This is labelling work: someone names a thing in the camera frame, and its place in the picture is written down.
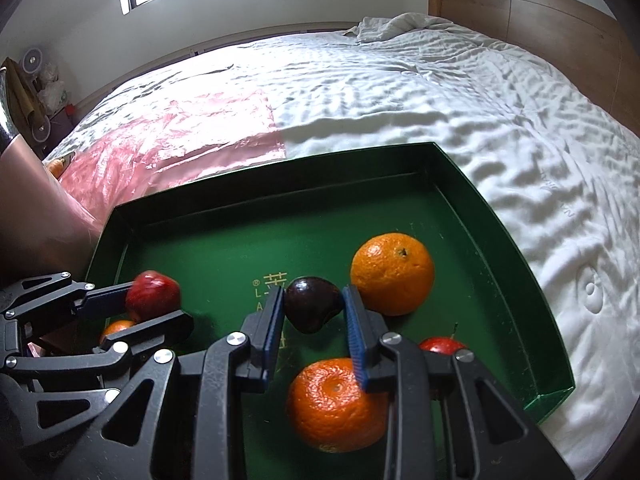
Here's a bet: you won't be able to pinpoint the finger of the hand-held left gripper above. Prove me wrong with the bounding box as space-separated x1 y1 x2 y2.
0 271 136 321
0 309 195 443

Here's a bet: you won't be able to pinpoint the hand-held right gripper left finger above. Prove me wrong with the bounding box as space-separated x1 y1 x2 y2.
50 290 286 480

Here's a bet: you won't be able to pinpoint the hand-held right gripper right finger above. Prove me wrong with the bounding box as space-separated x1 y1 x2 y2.
341 284 576 480

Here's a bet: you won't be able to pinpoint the small red apple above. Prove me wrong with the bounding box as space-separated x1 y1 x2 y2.
418 324 470 358
125 270 182 323

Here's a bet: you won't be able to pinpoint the orange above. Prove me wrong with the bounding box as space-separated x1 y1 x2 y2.
350 232 436 317
286 357 391 453
100 320 137 345

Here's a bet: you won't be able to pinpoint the dark purple plum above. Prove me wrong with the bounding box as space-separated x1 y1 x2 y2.
283 276 346 335

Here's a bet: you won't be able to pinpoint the green tray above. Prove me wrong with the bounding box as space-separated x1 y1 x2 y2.
82 142 575 480

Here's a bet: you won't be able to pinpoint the black and copper trash can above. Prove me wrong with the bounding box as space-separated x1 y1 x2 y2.
0 57 103 286

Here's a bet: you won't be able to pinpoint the dark nightstand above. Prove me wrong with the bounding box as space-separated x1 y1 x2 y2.
30 105 81 158

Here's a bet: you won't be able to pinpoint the pink plastic sheet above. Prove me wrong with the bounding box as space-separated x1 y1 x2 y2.
42 87 287 221

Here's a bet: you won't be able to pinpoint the white plastic bags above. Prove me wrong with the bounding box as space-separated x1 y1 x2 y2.
37 60 68 111

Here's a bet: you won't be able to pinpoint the brown cloth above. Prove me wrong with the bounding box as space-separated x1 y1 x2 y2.
2 57 48 126

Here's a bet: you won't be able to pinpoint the white bed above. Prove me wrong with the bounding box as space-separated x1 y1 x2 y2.
42 12 640 480

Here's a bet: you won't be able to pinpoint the small white fan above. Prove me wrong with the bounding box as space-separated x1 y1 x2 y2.
22 47 46 76

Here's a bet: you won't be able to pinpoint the crumpled white blanket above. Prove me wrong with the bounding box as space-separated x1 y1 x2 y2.
345 12 456 43

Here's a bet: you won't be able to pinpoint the wooden headboard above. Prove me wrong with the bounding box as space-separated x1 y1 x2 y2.
428 0 640 136

